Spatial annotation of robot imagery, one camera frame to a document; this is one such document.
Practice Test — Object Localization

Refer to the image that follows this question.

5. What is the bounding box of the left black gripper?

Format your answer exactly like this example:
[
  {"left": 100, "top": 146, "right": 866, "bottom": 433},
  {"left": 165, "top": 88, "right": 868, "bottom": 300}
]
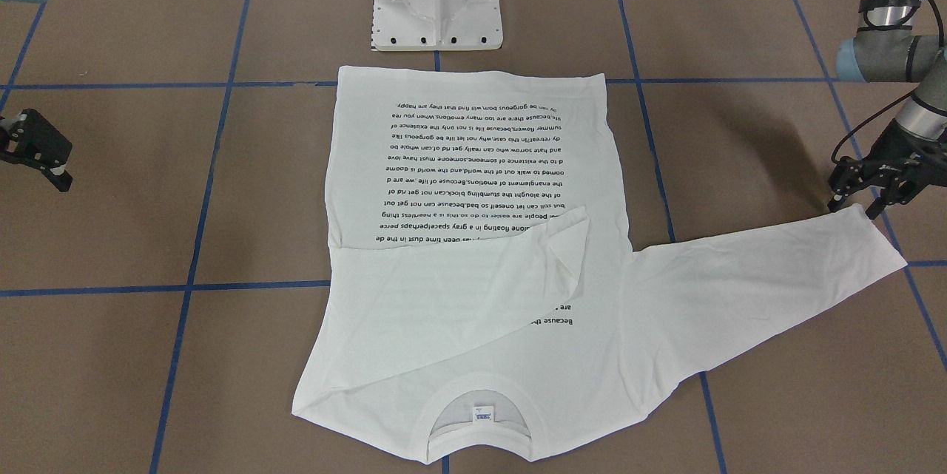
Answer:
[{"left": 826, "top": 120, "right": 946, "bottom": 219}]

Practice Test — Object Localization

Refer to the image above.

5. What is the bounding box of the white long-sleeve printed shirt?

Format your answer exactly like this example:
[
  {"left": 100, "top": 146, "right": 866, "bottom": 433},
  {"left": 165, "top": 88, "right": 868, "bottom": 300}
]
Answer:
[{"left": 291, "top": 66, "right": 906, "bottom": 464}]

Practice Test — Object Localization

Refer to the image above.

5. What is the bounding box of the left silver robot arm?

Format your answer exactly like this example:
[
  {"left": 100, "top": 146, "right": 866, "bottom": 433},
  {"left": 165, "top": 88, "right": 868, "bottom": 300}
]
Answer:
[{"left": 828, "top": 0, "right": 946, "bottom": 218}]

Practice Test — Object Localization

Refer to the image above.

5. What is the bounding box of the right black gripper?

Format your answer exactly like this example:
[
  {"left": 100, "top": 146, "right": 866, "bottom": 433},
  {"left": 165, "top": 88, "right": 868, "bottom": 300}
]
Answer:
[{"left": 1, "top": 108, "right": 73, "bottom": 193}]

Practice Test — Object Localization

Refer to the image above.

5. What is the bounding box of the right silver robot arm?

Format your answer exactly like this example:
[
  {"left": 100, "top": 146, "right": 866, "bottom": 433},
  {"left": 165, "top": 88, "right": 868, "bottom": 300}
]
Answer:
[{"left": 1, "top": 0, "right": 73, "bottom": 193}]

